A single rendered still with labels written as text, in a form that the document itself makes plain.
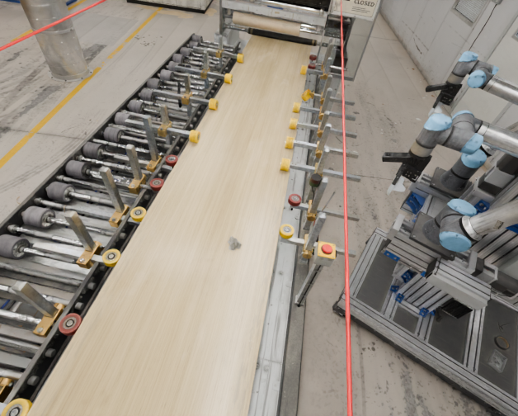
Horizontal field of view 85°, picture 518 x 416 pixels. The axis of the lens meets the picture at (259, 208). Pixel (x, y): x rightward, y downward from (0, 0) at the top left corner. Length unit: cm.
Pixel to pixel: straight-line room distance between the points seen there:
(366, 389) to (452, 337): 71
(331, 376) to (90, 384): 152
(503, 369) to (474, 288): 101
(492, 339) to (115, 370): 240
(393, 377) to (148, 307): 177
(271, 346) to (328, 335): 85
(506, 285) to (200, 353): 150
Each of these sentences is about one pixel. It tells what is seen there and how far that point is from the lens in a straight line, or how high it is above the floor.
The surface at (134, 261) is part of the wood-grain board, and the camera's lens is 151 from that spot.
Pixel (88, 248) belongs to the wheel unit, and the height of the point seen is 88.
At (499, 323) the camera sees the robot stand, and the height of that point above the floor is 21.
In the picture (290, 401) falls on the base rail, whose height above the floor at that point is 70.
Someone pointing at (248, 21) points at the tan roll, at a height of 105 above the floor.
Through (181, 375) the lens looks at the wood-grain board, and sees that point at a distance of 128.
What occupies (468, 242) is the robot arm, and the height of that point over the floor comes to 125.
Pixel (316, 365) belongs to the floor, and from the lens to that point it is 229.
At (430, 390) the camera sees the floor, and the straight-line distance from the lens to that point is 259.
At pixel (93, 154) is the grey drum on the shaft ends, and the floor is 82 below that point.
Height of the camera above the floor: 215
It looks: 49 degrees down
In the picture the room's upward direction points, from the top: 9 degrees clockwise
